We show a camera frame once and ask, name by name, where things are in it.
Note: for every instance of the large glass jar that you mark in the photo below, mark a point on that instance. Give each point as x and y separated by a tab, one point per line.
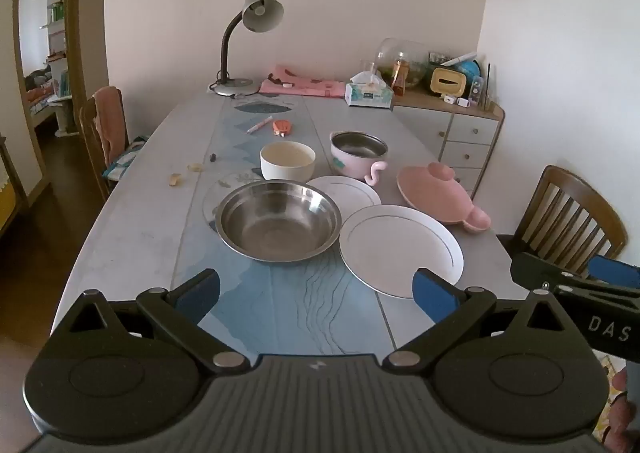
395	50

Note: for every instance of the large white plate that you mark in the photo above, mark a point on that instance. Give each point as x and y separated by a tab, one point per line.
395	243

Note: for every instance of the white drawer cabinet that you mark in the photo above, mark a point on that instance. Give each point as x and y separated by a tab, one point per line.
470	133

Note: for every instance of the wooden slat-back chair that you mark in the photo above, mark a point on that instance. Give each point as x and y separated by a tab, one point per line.
565	203

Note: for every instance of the pink bear-shaped plate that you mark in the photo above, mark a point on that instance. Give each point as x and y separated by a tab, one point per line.
435	198

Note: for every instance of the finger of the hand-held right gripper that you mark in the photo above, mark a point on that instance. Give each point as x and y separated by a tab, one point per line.
537	270
617	273

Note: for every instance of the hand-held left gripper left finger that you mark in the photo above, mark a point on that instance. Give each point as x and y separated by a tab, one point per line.
200	295

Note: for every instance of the pink towel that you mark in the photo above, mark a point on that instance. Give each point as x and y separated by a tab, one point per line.
111	123

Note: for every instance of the wooden chair with towel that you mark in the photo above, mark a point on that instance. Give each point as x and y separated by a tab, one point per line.
87	133

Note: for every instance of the grey gooseneck desk lamp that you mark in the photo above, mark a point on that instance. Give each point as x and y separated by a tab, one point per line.
260	13

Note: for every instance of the small beige object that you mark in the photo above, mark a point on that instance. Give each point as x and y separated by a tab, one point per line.
176	179

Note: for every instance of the yellow tissue holder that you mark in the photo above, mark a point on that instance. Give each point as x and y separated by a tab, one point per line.
447	80

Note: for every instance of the small orange case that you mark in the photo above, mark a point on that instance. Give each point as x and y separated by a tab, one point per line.
282	128

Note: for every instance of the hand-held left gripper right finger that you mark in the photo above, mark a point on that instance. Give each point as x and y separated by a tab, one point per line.
435	298

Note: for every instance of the small white plate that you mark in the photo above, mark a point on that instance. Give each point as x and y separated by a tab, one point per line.
350	193

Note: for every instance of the person's right hand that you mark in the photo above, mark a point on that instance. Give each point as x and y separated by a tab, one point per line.
624	415

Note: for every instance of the white tube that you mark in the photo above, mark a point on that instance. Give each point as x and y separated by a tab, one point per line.
460	59

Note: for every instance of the large stainless steel bowl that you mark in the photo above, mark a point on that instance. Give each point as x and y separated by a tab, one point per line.
275	228

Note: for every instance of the pink folded cloth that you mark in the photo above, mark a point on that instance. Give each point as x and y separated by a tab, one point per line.
300	85

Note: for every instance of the blue globe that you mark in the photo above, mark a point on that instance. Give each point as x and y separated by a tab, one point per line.
470	70

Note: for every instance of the patterned seat cushion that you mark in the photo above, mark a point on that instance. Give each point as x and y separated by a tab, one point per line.
122	163

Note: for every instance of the cream ceramic bowl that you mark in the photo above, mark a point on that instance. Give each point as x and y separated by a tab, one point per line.
287	168

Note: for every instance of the clear plastic box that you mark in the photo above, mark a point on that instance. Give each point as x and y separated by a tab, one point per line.
477	90

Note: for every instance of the tissue box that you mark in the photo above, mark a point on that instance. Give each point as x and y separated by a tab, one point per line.
367	95

